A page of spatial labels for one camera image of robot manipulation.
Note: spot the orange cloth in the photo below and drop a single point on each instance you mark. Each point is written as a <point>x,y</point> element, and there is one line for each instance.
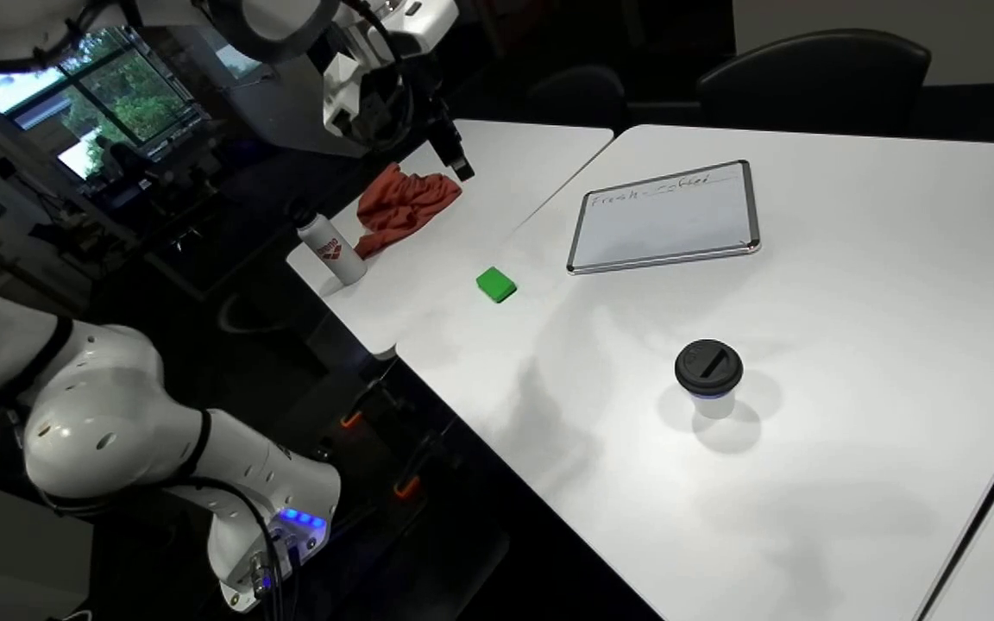
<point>402,207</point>

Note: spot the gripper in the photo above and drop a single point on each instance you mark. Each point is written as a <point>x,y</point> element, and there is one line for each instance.
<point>393,108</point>

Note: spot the white and blue coffee cup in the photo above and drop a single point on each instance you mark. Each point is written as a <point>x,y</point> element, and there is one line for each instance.
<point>714,406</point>

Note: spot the green eraser block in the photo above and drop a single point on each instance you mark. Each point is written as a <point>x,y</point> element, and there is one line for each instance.
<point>495,285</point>

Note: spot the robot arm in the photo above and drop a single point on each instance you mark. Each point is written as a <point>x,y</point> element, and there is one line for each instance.
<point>109,414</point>

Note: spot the window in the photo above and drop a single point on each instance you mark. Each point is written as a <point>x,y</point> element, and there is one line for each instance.
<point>130,90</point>

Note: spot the black and orange clamp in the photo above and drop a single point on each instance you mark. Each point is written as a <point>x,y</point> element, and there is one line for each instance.
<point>351,420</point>
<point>407,488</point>

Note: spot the black cup lid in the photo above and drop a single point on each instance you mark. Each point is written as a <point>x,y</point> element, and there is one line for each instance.
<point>708,366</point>

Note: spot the small whiteboard with silver frame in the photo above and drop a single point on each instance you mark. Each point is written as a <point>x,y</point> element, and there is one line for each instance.
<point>665,220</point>

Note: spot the black chair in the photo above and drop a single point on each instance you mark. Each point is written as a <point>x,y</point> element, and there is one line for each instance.
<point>579,97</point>
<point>812,78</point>

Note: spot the white water bottle black cap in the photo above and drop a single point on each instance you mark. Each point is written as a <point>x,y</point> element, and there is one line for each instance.
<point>335,250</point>

